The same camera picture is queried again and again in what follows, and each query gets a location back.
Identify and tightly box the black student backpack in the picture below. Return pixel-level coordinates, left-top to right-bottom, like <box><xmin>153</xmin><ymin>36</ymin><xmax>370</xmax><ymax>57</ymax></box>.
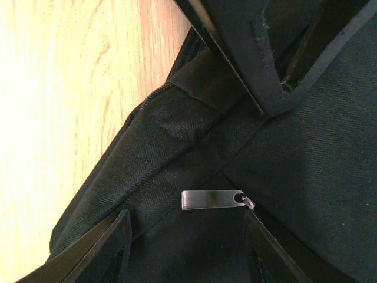
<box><xmin>48</xmin><ymin>1</ymin><xmax>376</xmax><ymax>282</ymax></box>

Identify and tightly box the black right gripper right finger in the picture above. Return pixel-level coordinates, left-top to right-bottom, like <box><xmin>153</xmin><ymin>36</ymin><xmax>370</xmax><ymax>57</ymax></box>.
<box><xmin>244</xmin><ymin>210</ymin><xmax>353</xmax><ymax>282</ymax></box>

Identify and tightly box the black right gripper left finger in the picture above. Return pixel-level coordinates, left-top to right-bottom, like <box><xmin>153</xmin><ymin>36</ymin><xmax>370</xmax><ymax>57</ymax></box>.
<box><xmin>19</xmin><ymin>209</ymin><xmax>132</xmax><ymax>283</ymax></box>

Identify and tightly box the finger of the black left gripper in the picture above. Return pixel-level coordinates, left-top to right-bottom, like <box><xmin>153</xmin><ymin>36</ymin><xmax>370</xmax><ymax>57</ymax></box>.
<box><xmin>176</xmin><ymin>1</ymin><xmax>295</xmax><ymax>116</ymax></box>
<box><xmin>281</xmin><ymin>1</ymin><xmax>376</xmax><ymax>97</ymax></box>

